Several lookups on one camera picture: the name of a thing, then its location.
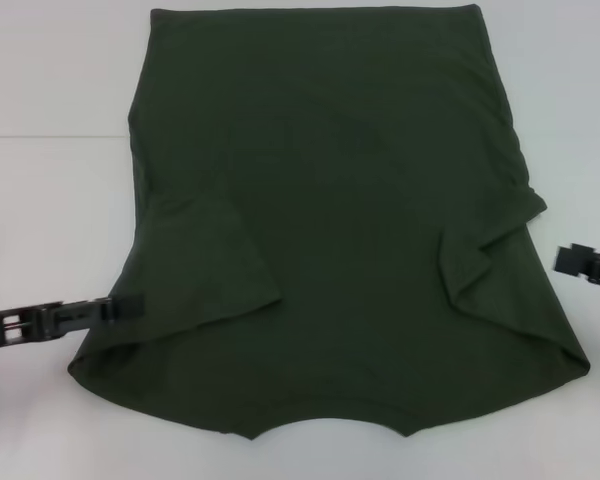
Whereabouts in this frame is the dark green t-shirt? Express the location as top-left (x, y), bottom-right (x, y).
top-left (67, 3), bottom-right (592, 441)

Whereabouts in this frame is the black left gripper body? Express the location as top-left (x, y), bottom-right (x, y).
top-left (0, 305), bottom-right (56, 354)

